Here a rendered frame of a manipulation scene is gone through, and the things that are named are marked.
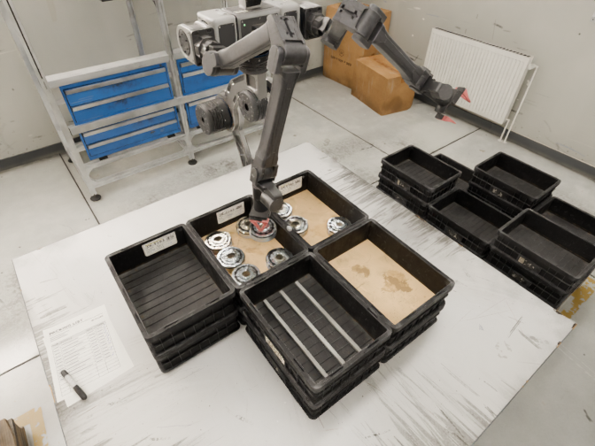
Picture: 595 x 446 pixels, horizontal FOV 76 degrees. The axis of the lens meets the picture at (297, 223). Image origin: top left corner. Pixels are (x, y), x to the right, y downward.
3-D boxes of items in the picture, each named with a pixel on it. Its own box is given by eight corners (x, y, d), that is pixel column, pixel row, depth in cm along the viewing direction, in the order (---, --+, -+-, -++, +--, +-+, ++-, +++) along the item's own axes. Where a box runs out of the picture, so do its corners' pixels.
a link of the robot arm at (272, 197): (273, 161, 128) (251, 165, 123) (293, 179, 122) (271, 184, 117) (267, 190, 135) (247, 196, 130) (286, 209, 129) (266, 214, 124)
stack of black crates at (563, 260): (468, 285, 223) (497, 230, 192) (497, 261, 237) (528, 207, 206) (534, 334, 200) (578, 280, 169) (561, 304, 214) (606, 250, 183)
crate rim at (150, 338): (104, 261, 133) (103, 256, 131) (185, 226, 146) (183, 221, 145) (147, 345, 110) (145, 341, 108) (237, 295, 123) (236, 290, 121)
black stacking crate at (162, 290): (114, 278, 140) (104, 257, 132) (189, 243, 153) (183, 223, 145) (155, 360, 117) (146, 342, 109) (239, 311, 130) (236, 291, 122)
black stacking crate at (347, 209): (253, 214, 166) (251, 194, 158) (307, 189, 179) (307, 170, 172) (309, 271, 143) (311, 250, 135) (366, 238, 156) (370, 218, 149)
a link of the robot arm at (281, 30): (305, 7, 100) (274, 3, 94) (312, 62, 103) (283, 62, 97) (226, 54, 135) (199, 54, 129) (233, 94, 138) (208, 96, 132)
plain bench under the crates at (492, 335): (75, 344, 208) (11, 259, 160) (305, 224, 280) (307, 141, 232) (219, 726, 116) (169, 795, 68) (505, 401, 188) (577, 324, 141)
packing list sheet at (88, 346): (36, 334, 135) (35, 334, 134) (103, 301, 145) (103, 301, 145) (59, 411, 116) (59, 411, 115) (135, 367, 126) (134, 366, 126)
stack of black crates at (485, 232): (414, 245, 246) (428, 204, 223) (444, 226, 260) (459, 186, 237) (468, 284, 223) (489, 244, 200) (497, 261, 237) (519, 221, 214)
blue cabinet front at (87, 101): (89, 159, 281) (57, 86, 243) (180, 130, 314) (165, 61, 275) (90, 161, 279) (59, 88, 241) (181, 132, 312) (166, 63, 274)
